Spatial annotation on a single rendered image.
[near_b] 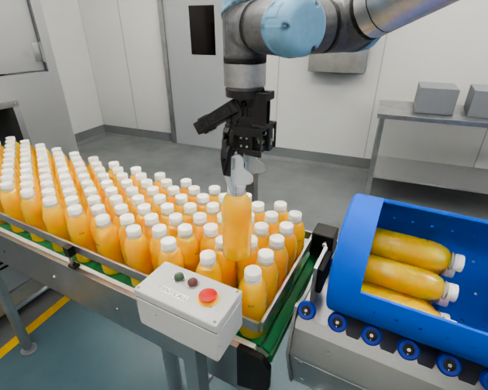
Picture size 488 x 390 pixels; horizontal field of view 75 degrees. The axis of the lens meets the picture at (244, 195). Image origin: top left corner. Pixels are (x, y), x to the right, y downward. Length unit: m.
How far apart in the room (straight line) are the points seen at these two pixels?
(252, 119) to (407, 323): 0.49
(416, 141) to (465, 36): 1.09
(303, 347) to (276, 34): 0.71
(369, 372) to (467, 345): 0.23
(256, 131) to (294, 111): 3.62
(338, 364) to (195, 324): 0.39
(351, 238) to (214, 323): 0.31
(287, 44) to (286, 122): 3.80
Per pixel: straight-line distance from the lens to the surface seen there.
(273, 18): 0.47
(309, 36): 0.47
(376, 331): 0.81
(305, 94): 4.11
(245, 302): 0.75
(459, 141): 4.22
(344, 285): 0.69
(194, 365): 0.82
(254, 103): 0.58
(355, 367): 0.87
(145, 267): 0.95
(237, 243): 0.71
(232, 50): 0.57
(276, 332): 0.87
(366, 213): 0.70
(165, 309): 0.67
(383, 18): 0.51
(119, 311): 1.09
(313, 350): 0.88
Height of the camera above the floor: 1.57
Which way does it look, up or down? 28 degrees down
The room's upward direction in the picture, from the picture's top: straight up
